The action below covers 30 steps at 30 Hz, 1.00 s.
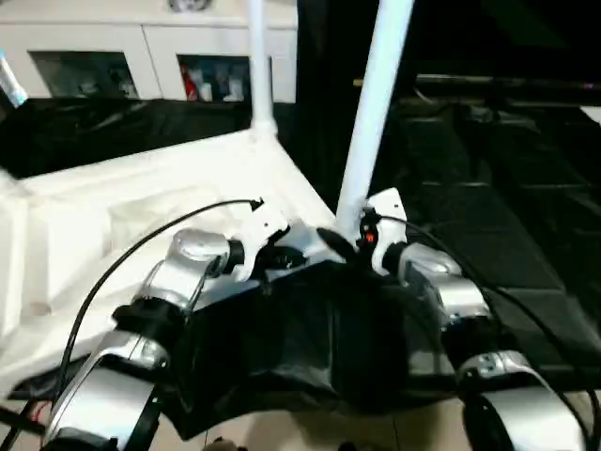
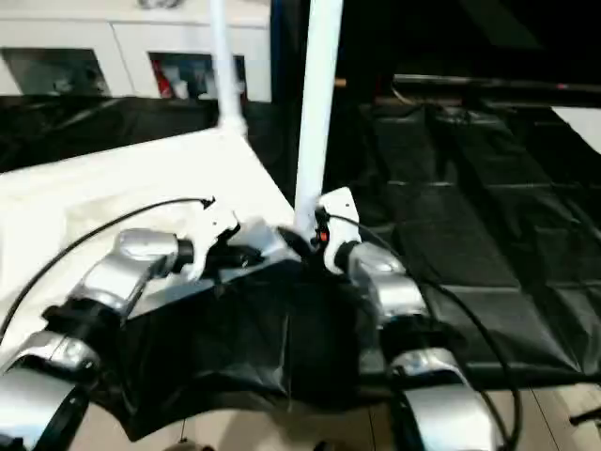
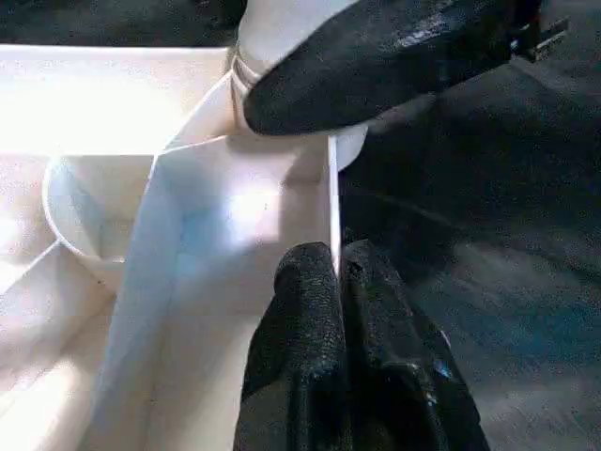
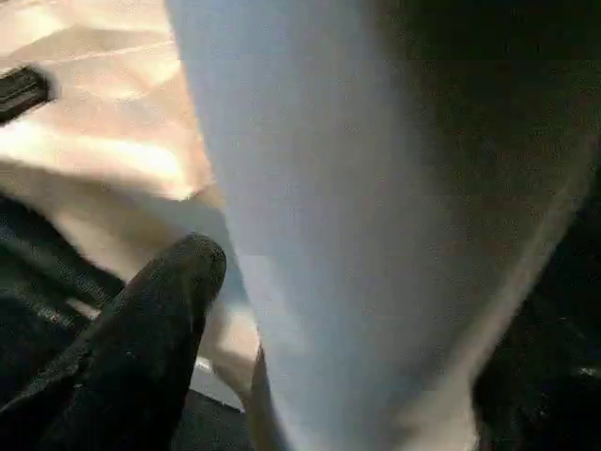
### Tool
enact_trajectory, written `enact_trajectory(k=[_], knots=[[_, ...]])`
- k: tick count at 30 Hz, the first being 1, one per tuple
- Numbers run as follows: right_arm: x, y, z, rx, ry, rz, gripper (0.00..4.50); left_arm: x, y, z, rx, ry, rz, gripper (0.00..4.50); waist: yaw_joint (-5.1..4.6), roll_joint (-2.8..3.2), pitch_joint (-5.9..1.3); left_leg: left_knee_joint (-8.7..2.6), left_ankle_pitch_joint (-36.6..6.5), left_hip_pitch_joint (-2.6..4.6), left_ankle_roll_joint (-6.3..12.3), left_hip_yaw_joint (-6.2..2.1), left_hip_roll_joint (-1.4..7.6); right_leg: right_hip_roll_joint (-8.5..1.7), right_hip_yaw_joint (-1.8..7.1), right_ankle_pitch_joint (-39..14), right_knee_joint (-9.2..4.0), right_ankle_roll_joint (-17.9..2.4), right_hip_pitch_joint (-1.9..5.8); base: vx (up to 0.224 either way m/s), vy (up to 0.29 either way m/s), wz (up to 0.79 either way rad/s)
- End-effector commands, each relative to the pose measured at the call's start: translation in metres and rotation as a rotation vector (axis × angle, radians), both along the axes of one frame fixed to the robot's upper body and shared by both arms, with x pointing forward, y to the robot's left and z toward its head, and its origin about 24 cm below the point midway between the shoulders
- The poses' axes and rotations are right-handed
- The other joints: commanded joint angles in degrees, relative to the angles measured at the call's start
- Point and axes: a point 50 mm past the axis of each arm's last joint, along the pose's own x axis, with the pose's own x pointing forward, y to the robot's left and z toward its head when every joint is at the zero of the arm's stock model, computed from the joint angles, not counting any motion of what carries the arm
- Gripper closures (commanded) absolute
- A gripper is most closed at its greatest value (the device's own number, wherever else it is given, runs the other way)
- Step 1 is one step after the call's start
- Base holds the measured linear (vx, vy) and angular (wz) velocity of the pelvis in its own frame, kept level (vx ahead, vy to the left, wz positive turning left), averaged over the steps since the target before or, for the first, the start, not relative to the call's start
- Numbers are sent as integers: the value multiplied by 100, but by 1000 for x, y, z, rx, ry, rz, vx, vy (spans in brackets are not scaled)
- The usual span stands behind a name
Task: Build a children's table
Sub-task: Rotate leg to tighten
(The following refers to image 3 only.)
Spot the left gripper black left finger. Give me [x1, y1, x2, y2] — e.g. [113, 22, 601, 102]
[233, 241, 350, 451]

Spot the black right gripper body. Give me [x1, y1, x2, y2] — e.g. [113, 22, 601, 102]
[502, 0, 572, 65]

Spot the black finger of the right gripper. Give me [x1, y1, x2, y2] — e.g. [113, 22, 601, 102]
[242, 0, 519, 138]

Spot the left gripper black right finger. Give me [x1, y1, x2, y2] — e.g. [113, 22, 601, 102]
[340, 240, 491, 451]

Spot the white plastic table leg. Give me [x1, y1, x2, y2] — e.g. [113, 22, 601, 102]
[230, 0, 362, 104]

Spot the white plastic table top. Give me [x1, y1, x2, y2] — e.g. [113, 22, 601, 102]
[0, 42, 369, 451]

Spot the black plastic mat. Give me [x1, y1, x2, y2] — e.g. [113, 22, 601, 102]
[0, 0, 601, 451]

